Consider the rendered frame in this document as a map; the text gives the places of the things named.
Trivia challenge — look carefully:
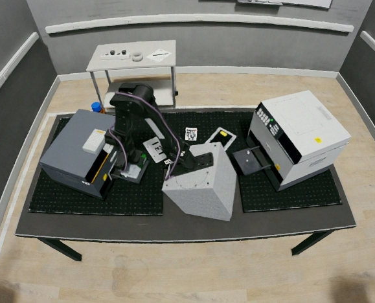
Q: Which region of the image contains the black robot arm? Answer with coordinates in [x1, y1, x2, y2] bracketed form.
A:
[104, 83, 214, 177]

